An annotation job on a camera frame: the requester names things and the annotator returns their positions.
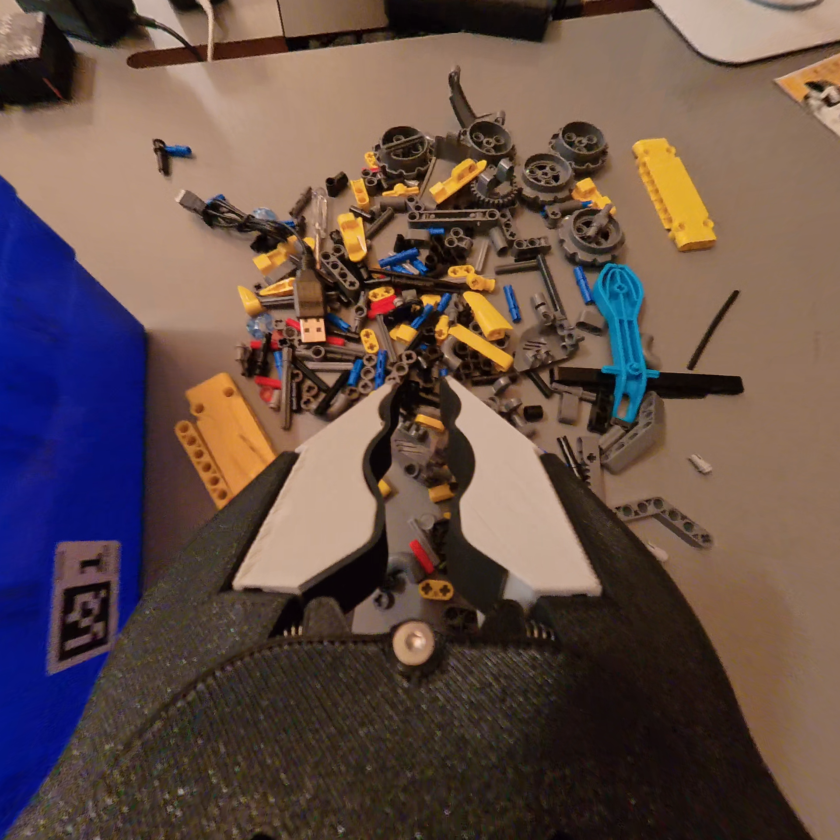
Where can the thin gray angled beam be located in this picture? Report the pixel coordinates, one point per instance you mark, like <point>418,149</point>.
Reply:
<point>682,525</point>

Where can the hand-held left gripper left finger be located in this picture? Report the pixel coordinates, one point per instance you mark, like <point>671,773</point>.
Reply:
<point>315,512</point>

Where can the wide yellow curved panel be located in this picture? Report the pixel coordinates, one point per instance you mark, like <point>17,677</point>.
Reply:
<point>229,420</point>

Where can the thick gray bent beam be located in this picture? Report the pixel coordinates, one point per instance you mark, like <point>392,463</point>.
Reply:
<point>633,433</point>

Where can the pile of small building parts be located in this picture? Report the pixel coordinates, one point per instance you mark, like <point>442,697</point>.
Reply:
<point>407,315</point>

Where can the black power adapter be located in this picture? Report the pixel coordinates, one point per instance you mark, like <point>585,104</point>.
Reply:
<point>36,62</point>

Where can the printed sticker sheet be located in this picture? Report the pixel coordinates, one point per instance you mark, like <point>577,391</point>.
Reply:
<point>814,92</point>

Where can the black connector with blue pin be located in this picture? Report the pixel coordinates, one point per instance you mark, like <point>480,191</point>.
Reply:
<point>167,152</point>

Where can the small yellow curved piece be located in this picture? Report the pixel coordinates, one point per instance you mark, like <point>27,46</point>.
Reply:
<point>590,193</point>

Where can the black box device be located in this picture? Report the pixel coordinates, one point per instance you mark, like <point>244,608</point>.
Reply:
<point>79,16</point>

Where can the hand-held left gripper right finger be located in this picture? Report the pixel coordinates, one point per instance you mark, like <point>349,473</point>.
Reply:
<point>518,512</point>

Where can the thin black rod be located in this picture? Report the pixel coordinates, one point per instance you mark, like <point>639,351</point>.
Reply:
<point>712,328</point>

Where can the gray monitor stand base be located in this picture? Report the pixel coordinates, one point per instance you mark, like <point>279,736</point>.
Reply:
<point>748,26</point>

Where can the long yellow ribbed panel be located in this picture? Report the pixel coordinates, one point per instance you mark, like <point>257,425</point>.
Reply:
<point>673,193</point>

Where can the blue plastic bin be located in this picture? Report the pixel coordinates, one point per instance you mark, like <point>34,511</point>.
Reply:
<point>65,459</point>

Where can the blue brick separator tool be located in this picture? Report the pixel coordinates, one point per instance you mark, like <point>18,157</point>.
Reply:
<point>623,334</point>

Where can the long black beam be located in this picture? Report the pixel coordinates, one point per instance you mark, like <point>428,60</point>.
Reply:
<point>695,384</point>

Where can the dark gray lever piece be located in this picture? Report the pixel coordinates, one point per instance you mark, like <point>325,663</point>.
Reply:
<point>463,98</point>

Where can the large black device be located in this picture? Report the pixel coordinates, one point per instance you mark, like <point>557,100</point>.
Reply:
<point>469,16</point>

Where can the dark gray toy wheel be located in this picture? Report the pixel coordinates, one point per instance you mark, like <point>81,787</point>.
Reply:
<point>590,229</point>
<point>547,177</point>
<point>403,148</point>
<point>489,138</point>
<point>577,144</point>

